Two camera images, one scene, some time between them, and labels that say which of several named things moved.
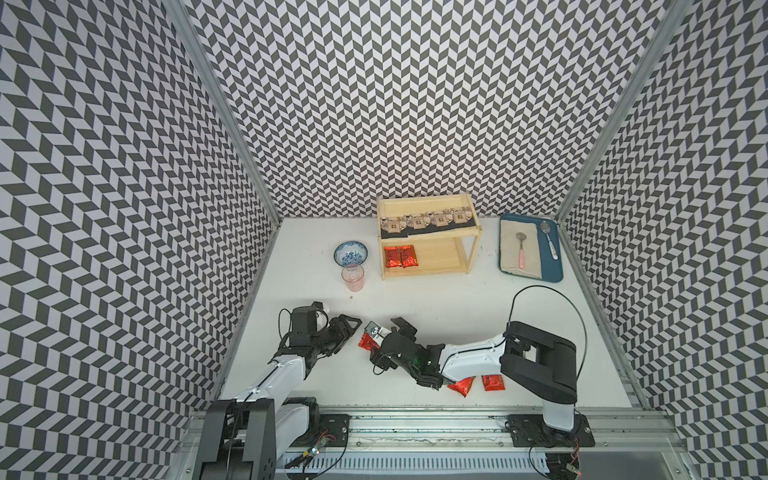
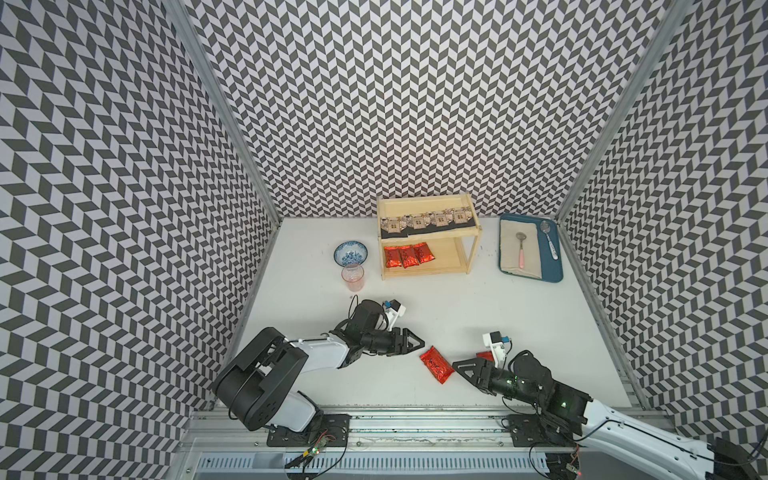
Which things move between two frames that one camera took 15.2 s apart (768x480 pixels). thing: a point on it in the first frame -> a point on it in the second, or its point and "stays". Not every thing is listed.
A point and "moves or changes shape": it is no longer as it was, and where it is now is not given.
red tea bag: x=463 y=386 moves or changes shape
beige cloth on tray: x=510 y=246 stays
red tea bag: x=368 y=342 moves or changes shape
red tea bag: x=393 y=256 stays
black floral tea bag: x=461 y=219 stays
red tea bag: x=408 y=256 stays
